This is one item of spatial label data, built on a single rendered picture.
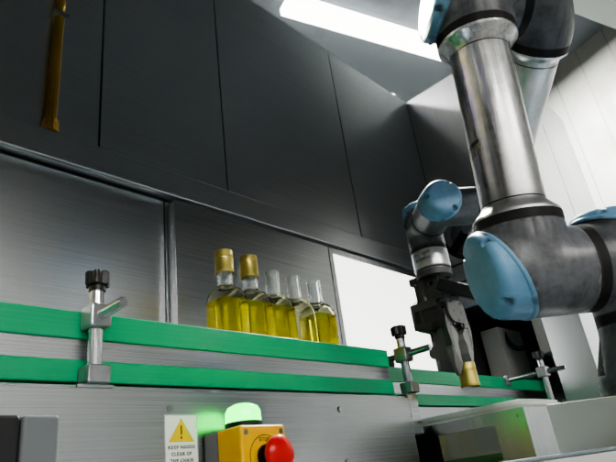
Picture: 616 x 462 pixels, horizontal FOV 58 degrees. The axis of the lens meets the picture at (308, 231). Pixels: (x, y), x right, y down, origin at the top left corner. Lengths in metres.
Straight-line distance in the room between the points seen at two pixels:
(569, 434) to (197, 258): 0.73
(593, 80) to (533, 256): 3.35
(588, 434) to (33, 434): 0.61
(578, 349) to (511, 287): 1.12
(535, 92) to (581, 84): 3.07
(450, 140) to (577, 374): 0.93
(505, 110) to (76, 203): 0.74
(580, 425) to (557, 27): 0.57
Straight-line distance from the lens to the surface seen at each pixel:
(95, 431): 0.65
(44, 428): 0.54
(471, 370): 1.11
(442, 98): 2.28
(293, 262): 1.34
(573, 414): 0.80
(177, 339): 0.75
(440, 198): 1.07
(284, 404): 0.81
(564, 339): 1.84
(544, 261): 0.73
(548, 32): 0.97
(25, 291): 1.00
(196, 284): 1.13
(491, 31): 0.87
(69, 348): 0.68
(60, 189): 1.10
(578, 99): 4.07
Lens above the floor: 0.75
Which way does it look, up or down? 25 degrees up
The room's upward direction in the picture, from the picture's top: 8 degrees counter-clockwise
